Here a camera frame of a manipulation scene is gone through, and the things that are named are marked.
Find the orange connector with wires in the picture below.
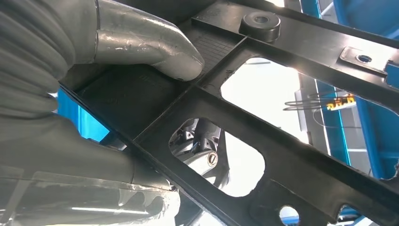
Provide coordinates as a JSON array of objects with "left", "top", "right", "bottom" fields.
[{"left": 283, "top": 93, "right": 357, "bottom": 129}]

